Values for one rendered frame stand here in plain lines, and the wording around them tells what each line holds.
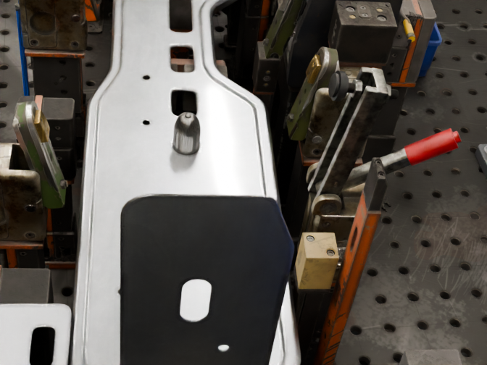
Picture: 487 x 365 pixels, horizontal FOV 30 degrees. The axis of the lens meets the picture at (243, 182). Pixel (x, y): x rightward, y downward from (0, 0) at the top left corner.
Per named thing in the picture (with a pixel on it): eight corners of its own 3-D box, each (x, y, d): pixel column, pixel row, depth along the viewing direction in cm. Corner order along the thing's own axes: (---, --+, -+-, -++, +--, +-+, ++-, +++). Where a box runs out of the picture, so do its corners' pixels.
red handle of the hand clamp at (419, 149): (310, 171, 96) (451, 115, 92) (319, 183, 98) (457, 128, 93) (315, 200, 93) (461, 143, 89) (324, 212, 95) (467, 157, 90)
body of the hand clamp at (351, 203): (271, 352, 123) (310, 176, 98) (319, 352, 124) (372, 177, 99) (275, 390, 119) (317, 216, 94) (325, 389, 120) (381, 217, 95)
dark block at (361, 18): (288, 222, 140) (335, -2, 110) (332, 222, 141) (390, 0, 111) (291, 247, 137) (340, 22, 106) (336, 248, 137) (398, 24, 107)
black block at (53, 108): (21, 237, 133) (3, 86, 112) (94, 237, 134) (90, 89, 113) (15, 280, 128) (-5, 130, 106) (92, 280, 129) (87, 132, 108)
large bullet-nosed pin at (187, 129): (172, 145, 109) (174, 104, 104) (198, 145, 109) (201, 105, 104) (172, 164, 107) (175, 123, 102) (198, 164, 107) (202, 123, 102)
